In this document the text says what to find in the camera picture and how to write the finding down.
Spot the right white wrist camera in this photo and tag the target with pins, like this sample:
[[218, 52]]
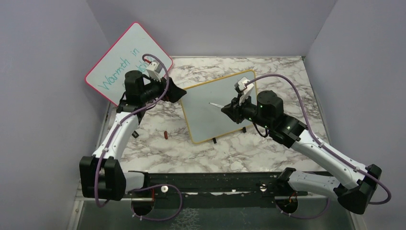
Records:
[[244, 89]]

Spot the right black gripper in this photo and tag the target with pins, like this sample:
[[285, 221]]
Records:
[[233, 110]]

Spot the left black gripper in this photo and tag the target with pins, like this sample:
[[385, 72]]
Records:
[[174, 92]]

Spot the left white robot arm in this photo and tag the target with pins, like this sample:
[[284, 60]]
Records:
[[101, 175]]

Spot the black pink-board stand foot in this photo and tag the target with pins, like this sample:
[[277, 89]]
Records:
[[135, 134]]

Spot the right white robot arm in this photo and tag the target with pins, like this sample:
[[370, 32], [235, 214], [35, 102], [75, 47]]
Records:
[[351, 183]]

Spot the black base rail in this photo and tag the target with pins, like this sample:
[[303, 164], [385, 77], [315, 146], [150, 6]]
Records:
[[213, 190]]

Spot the white marker pen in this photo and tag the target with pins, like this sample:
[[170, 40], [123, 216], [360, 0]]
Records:
[[216, 105]]

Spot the yellow framed whiteboard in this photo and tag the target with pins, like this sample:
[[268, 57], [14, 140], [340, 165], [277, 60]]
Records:
[[205, 121]]

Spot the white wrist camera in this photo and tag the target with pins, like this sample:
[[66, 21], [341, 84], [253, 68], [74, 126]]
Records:
[[244, 89], [153, 70]]

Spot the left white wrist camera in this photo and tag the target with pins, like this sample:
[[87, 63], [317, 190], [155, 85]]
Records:
[[153, 70]]

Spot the pink framed whiteboard with writing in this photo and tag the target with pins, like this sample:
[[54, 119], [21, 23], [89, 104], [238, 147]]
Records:
[[107, 76]]

